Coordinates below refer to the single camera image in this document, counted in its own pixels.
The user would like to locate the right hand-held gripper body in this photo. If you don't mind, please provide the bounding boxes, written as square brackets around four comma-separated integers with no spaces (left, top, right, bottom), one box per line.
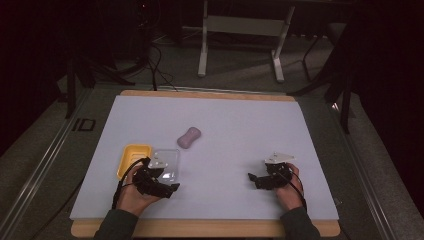
[261,152,296,191]

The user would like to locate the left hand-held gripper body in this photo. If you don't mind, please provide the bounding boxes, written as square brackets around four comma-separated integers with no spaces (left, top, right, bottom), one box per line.
[132,158,173,198]

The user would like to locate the person's left hand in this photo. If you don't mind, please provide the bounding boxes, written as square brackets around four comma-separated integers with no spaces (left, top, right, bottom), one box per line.
[115,164,162,218]

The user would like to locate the person's right hand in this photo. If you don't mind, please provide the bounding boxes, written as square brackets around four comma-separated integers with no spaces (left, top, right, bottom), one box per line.
[274,162,305,212]

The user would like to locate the clear plastic container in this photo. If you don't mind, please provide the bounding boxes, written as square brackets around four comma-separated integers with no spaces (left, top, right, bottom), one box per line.
[147,148,181,184]

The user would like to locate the yellow soap dish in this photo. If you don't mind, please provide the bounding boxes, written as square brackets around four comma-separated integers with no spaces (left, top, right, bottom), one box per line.
[116,143,153,181]

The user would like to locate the pink soap bar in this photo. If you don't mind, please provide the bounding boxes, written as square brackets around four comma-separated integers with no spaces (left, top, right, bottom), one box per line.
[176,126,202,150]

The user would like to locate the white table mat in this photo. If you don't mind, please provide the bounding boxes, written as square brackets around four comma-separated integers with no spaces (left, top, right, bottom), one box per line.
[69,94,340,222]

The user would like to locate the black metal stand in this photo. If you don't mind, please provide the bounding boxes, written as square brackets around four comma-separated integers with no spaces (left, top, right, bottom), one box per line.
[287,16,355,135]
[64,54,137,120]

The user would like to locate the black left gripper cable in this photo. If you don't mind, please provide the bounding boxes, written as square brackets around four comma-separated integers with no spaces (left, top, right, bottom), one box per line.
[111,156,151,211]

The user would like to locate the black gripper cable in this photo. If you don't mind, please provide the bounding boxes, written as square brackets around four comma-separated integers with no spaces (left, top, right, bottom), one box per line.
[111,156,151,211]
[279,166,308,212]

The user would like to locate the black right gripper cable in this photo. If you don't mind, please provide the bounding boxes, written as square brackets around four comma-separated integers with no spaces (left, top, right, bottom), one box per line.
[279,166,308,212]

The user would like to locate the metal floor rail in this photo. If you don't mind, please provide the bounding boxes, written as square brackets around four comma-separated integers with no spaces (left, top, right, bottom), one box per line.
[327,101,398,240]
[0,87,95,240]

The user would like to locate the black floor cables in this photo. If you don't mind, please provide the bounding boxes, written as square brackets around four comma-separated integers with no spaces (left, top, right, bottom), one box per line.
[145,42,179,92]

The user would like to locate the white metal table frame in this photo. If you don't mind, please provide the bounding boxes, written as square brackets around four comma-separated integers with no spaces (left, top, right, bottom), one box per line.
[197,0,296,84]

